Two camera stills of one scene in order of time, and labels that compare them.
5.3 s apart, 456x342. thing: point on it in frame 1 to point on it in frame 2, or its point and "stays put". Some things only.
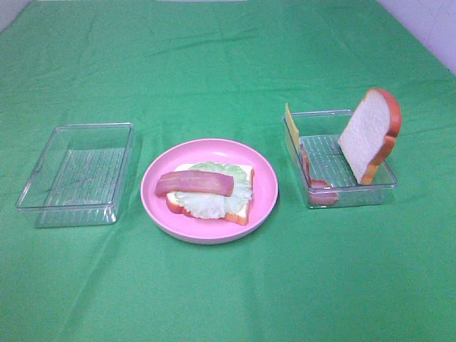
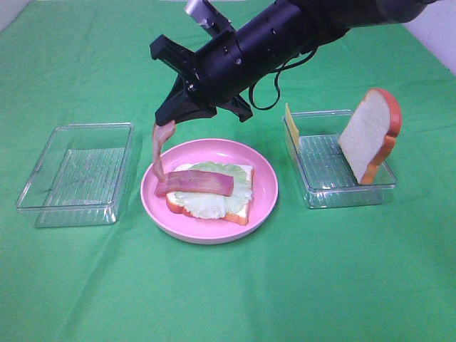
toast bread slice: [241, 217] stays put
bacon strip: [319, 192] to [162, 134]
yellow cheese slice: [292, 127] stays put
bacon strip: [194, 181] stays put
